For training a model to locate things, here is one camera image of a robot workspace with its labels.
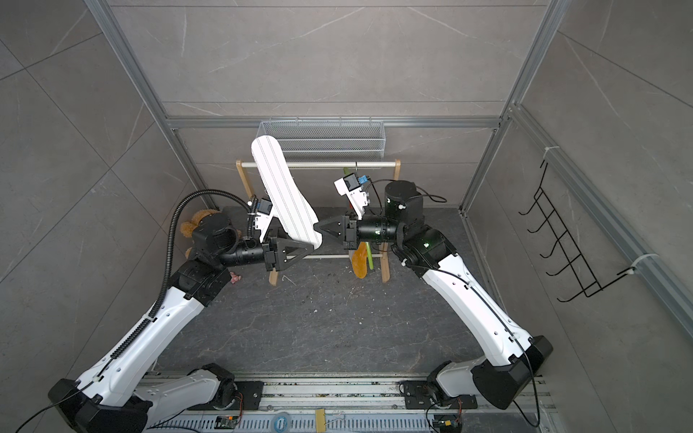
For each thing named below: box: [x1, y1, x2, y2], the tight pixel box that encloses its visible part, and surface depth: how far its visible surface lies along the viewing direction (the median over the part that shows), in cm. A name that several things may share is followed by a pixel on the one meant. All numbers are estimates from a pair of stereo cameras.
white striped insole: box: [250, 135, 324, 250], surface depth 53 cm
